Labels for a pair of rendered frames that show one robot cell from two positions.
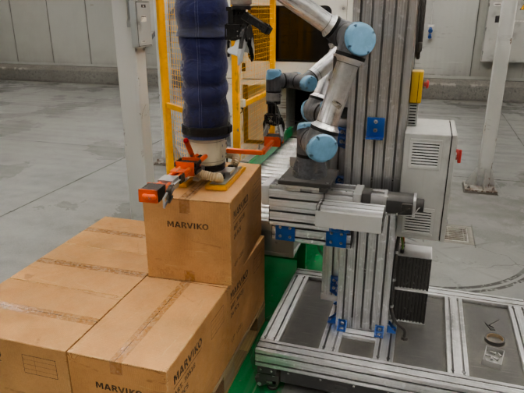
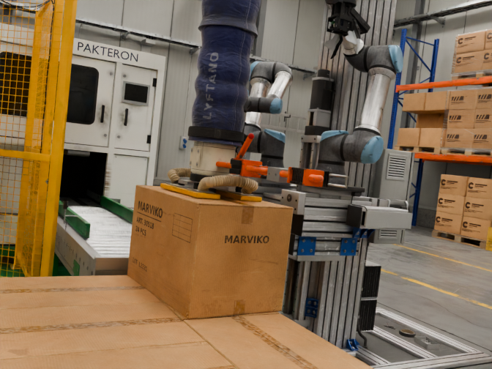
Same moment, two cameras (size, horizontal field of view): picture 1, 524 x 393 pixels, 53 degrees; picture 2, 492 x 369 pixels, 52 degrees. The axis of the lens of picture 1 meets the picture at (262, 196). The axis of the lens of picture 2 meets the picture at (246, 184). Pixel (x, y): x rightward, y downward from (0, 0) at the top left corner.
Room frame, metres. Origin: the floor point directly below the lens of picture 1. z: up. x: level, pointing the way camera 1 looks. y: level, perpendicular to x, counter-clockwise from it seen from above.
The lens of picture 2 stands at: (0.86, 1.64, 1.11)
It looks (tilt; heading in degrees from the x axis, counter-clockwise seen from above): 3 degrees down; 314
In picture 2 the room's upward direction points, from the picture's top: 6 degrees clockwise
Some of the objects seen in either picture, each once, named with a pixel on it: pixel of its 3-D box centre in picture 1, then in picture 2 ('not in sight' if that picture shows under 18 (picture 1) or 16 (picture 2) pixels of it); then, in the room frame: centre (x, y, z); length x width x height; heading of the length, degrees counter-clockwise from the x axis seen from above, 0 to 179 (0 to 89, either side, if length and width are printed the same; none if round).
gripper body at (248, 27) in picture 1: (239, 23); (343, 17); (1.97, 0.08, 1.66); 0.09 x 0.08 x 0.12; 73
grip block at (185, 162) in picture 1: (188, 166); (245, 168); (2.15, 0.32, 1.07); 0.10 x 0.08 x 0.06; 77
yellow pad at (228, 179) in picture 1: (226, 174); (230, 189); (2.37, 0.17, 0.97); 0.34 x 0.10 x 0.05; 167
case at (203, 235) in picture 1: (208, 217); (203, 244); (2.39, 0.26, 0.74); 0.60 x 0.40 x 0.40; 167
